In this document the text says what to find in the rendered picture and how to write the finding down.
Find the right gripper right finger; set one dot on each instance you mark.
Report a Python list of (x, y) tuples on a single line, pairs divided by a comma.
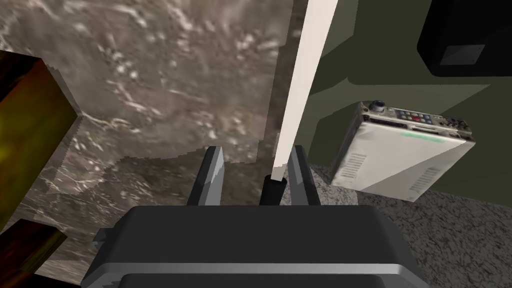
[(300, 180)]

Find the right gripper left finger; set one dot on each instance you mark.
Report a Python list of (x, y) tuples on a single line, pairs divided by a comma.
[(210, 182)]

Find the white boxy appliance with buttons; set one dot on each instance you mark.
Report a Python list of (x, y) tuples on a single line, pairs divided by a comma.
[(400, 160)]

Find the brown wooden cabinet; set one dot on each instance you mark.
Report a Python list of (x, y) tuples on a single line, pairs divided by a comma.
[(32, 132)]

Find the black box appliance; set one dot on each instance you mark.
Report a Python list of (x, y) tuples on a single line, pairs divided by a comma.
[(468, 36)]

